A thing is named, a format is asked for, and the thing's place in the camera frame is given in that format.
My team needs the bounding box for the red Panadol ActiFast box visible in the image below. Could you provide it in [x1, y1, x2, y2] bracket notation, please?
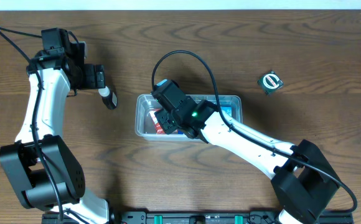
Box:
[147, 108, 165, 134]

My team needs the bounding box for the blue fever patch box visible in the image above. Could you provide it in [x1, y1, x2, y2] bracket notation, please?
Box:
[195, 96, 233, 118]

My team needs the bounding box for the green Zam-Buk box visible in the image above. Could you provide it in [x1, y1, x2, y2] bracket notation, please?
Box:
[257, 70, 284, 95]

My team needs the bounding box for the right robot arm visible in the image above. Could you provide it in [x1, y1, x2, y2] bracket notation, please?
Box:
[156, 96, 342, 223]

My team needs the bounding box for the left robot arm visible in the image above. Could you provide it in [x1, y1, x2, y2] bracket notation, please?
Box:
[0, 40, 118, 223]

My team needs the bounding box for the clear plastic container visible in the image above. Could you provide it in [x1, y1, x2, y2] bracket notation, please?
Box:
[135, 94, 243, 141]

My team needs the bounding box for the dark bottle white cap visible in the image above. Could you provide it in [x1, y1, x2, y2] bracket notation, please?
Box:
[98, 86, 118, 110]

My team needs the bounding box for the black mounting rail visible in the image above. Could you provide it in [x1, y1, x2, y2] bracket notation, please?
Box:
[41, 210, 354, 224]

